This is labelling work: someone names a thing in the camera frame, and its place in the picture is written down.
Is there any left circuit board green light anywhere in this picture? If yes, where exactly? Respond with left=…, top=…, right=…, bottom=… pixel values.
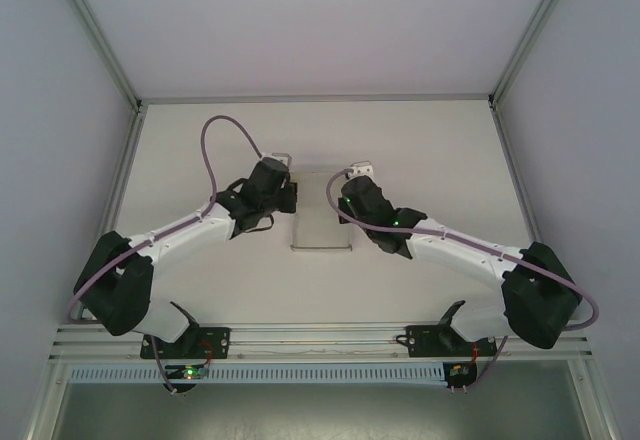
left=167, top=363, right=211, bottom=382

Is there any aluminium table rear rail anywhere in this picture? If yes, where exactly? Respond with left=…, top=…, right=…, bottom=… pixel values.
left=138, top=93, right=495, bottom=105

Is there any aluminium mounting rail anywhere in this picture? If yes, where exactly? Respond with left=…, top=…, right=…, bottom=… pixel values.
left=47, top=322, right=594, bottom=362

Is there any aluminium table side rail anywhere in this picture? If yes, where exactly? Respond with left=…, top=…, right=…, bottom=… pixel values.
left=24, top=104, right=149, bottom=440
left=490, top=104, right=617, bottom=440

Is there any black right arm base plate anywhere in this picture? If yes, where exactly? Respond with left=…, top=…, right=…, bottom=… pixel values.
left=405, top=324, right=502, bottom=360

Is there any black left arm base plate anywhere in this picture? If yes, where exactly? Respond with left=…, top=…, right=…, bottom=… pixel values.
left=139, top=326, right=233, bottom=361

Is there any grey slotted cable duct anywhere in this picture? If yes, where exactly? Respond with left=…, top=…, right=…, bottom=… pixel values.
left=67, top=363, right=447, bottom=387

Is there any aluminium frame post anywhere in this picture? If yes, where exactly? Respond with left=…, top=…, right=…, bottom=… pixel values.
left=48, top=0, right=147, bottom=111
left=487, top=0, right=581, bottom=110

